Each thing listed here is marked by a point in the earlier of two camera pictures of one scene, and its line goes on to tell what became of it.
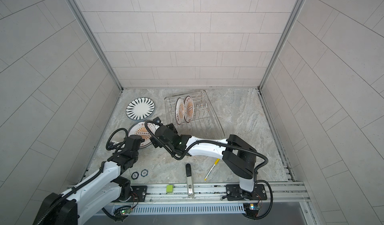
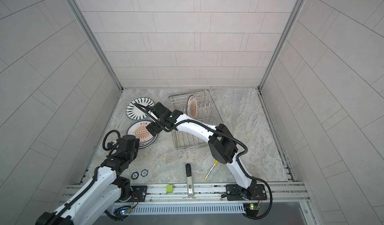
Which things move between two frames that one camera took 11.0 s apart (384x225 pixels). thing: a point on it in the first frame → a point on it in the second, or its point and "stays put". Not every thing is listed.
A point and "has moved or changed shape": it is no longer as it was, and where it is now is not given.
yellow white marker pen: [216, 162] stays put
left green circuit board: [125, 211] stays put
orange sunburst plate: [179, 110] → [139, 129]
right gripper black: [157, 138] → [157, 128]
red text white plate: [188, 109] has moved or changed shape
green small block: [169, 188] stays put
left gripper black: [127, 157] stays put
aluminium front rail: [284, 192] stays put
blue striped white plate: [140, 108] stays put
